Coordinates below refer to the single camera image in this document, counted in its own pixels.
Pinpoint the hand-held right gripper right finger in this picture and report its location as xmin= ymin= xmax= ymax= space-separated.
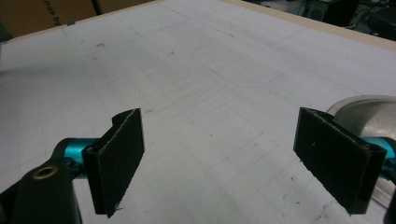
xmin=292 ymin=106 xmax=388 ymax=217

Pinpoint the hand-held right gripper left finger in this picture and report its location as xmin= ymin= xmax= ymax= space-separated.
xmin=81 ymin=107 xmax=146 ymax=218

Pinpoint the large black computer tower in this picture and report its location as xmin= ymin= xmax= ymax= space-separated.
xmin=322 ymin=0 xmax=364 ymax=28

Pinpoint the printed brown cardboard box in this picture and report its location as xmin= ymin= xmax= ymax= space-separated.
xmin=0 ymin=0 xmax=157 ymax=39

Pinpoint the metal utensil stand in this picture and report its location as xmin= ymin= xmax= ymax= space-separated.
xmin=326 ymin=94 xmax=396 ymax=210

